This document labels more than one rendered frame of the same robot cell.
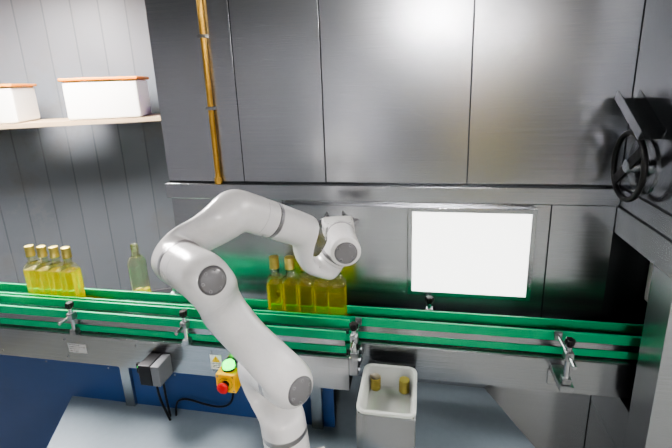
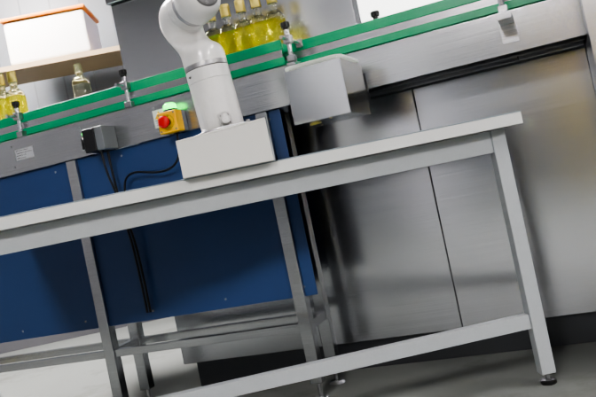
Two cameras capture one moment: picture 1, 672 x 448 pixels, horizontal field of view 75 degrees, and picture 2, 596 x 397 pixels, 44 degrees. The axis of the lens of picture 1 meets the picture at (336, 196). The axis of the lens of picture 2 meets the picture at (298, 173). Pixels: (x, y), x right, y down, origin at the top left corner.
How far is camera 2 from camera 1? 1.68 m
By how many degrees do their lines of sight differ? 18
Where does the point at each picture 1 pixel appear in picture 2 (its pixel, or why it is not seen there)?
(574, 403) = (580, 112)
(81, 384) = (29, 204)
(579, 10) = not seen: outside the picture
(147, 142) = not seen: hidden behind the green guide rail
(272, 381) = not seen: outside the picture
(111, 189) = not seen: hidden behind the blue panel
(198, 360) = (142, 123)
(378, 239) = not seen: outside the picture
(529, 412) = (533, 142)
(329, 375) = (271, 92)
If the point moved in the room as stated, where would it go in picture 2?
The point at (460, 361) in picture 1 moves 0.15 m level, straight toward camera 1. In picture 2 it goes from (409, 50) to (393, 46)
